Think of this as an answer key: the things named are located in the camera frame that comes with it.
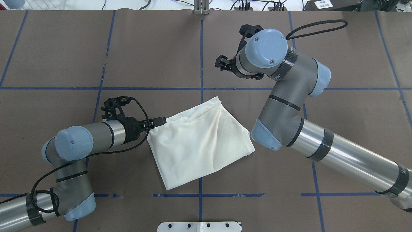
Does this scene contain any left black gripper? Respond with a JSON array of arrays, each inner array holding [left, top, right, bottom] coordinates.
[[100, 96, 167, 144]]

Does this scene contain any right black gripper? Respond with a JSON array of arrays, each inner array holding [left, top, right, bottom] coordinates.
[[215, 24, 264, 80]]

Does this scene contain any cream cat print t-shirt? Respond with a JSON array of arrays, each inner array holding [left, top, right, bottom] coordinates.
[[147, 96, 255, 190]]

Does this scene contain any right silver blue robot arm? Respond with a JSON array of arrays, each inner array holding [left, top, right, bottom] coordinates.
[[214, 19, 412, 213]]

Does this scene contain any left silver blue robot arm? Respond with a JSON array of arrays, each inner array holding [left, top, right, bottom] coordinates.
[[1, 96, 166, 232]]

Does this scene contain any light blue plastic cup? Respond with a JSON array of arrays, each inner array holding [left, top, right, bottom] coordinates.
[[1, 0, 25, 9]]

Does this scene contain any aluminium frame post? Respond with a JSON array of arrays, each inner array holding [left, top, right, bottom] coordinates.
[[194, 0, 210, 15]]

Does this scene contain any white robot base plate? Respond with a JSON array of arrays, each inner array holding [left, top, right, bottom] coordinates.
[[157, 221, 242, 232]]

